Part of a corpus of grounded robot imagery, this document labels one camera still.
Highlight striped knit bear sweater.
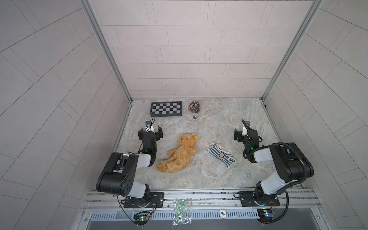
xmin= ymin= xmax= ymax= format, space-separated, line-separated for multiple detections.
xmin=207 ymin=143 xmax=237 ymax=168

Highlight brown teddy bear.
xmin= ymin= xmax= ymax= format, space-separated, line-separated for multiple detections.
xmin=158 ymin=133 xmax=199 ymax=173

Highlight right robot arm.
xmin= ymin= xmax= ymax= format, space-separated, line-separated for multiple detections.
xmin=233 ymin=125 xmax=314 ymax=207

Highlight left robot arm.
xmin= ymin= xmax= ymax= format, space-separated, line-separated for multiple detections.
xmin=96 ymin=126 xmax=163 ymax=207

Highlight black white checkerboard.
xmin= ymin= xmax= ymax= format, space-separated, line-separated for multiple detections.
xmin=149 ymin=101 xmax=183 ymax=117

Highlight bag of colourful small parts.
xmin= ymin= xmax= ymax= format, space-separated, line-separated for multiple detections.
xmin=188 ymin=101 xmax=200 ymax=114

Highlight right circuit board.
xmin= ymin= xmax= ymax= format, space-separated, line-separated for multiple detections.
xmin=257 ymin=209 xmax=274 ymax=223

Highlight round white sticker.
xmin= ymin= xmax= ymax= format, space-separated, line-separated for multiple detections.
xmin=218 ymin=209 xmax=227 ymax=219

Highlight left green circuit board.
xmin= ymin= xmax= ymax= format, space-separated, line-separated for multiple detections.
xmin=133 ymin=211 xmax=152 ymax=226

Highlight clear bag green parts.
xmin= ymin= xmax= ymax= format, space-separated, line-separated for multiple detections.
xmin=172 ymin=199 xmax=193 ymax=226

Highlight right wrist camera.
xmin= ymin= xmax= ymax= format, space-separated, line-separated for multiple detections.
xmin=241 ymin=119 xmax=250 ymax=136

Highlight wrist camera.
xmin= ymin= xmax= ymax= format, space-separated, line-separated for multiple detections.
xmin=241 ymin=119 xmax=250 ymax=136
xmin=145 ymin=121 xmax=155 ymax=132

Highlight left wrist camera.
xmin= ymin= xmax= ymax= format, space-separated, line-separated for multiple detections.
xmin=145 ymin=121 xmax=155 ymax=132

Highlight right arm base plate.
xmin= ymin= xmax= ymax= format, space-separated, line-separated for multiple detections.
xmin=234 ymin=191 xmax=280 ymax=207

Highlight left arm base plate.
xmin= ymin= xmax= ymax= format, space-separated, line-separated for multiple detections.
xmin=120 ymin=192 xmax=164 ymax=209

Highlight aluminium mounting rail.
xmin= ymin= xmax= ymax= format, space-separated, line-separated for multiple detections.
xmin=73 ymin=186 xmax=332 ymax=230

